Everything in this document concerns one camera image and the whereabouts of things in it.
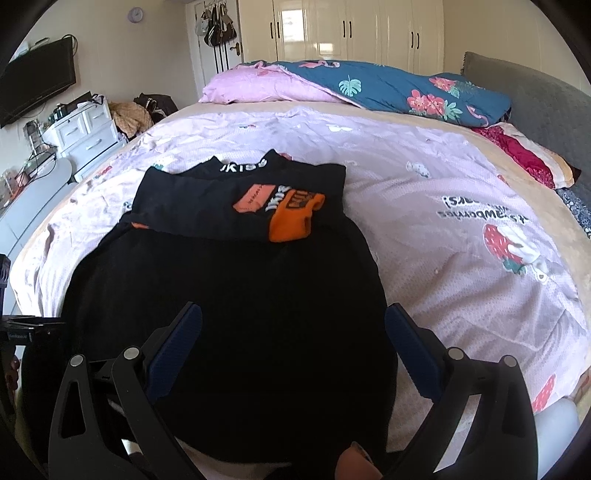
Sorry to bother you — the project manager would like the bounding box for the white rounded table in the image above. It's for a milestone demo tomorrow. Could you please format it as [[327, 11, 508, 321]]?
[[0, 157, 75, 259]]

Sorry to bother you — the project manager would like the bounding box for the blue floral quilt pink lining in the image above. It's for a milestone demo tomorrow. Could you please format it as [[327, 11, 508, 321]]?
[[198, 59, 513, 129]]

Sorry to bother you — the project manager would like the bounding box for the dark blue patterned pillow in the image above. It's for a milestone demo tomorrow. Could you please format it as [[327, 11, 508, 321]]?
[[556, 185, 591, 238]]

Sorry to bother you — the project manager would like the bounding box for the grey padded headboard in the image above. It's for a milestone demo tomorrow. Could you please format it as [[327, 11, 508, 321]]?
[[462, 51, 591, 195]]

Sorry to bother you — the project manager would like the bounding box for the black sweater with orange cuffs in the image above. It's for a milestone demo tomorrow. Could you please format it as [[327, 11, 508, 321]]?
[[62, 148, 400, 467]]

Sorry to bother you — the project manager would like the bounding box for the red floral blanket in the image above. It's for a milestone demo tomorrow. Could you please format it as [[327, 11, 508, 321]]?
[[471, 121, 583, 190]]

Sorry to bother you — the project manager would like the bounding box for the white drawer cabinet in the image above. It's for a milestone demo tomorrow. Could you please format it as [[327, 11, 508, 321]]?
[[41, 97, 127, 183]]

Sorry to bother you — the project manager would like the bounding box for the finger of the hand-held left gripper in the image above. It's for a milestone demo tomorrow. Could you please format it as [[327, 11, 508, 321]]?
[[0, 315, 69, 335]]

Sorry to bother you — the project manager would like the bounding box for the person's left hand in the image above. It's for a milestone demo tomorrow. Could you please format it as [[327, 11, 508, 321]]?
[[4, 357, 22, 394]]

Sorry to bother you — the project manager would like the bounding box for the cream glossy wardrobe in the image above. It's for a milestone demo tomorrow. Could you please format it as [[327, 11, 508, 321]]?
[[238, 0, 445, 75]]

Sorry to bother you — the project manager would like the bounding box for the beige clothes pile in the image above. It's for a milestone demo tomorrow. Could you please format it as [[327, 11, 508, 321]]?
[[110, 102, 154, 141]]

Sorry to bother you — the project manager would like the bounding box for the pink printed bed sheet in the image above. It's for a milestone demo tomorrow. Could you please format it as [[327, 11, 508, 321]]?
[[34, 106, 591, 416]]

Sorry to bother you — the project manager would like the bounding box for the black flat television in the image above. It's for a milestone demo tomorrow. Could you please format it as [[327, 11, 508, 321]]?
[[0, 37, 77, 129]]

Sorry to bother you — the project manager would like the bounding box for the black bag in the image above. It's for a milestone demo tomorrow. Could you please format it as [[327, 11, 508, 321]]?
[[134, 93, 178, 124]]

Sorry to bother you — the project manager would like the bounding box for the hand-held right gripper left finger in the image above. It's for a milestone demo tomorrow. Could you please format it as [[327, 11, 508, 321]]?
[[48, 302, 204, 480]]

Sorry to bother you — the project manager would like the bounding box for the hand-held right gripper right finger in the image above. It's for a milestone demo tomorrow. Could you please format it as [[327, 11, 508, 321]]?
[[385, 302, 543, 480]]

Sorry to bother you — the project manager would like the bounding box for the white door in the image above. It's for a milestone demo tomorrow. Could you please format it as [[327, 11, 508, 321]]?
[[185, 0, 243, 100]]

